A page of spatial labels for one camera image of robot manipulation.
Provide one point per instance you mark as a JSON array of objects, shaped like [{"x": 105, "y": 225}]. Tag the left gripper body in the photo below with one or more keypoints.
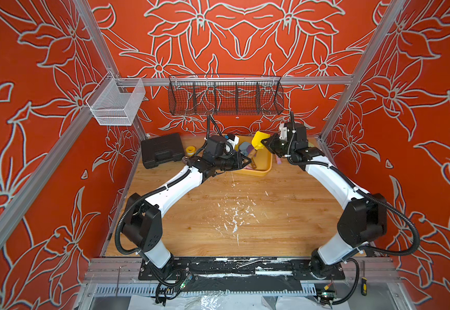
[{"x": 227, "y": 162}]

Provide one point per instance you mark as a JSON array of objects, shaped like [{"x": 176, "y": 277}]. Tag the light blue shovel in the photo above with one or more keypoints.
[{"x": 245, "y": 148}]

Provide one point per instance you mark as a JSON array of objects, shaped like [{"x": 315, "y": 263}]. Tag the black plastic tool case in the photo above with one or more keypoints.
[{"x": 161, "y": 150}]

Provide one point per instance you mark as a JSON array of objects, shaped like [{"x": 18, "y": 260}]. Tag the black wire wall basket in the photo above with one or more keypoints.
[{"x": 225, "y": 95}]

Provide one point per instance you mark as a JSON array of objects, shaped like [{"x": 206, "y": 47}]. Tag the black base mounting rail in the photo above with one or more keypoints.
[{"x": 297, "y": 267}]

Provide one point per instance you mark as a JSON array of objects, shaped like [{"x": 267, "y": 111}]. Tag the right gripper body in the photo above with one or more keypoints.
[{"x": 273, "y": 144}]

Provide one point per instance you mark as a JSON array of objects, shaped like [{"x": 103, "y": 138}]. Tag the yellow plastic storage box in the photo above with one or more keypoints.
[{"x": 261, "y": 160}]

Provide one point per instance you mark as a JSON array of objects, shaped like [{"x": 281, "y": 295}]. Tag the white mesh wall basket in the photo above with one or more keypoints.
[{"x": 116, "y": 101}]

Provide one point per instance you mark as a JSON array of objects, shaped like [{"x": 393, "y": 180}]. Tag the yellow handled screwdriver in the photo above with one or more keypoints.
[{"x": 364, "y": 286}]

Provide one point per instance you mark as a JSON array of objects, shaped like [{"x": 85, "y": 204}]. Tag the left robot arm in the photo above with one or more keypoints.
[{"x": 139, "y": 229}]

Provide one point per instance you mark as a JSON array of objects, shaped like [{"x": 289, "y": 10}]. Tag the yellow tape roll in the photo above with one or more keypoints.
[{"x": 190, "y": 150}]

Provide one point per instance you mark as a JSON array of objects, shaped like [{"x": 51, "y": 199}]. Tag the yellow shovel purple handle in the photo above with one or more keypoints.
[{"x": 257, "y": 140}]

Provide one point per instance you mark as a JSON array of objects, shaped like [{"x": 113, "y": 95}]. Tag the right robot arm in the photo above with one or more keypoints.
[{"x": 364, "y": 217}]

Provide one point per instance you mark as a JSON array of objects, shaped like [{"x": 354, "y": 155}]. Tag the white cable duct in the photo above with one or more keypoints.
[{"x": 149, "y": 290}]

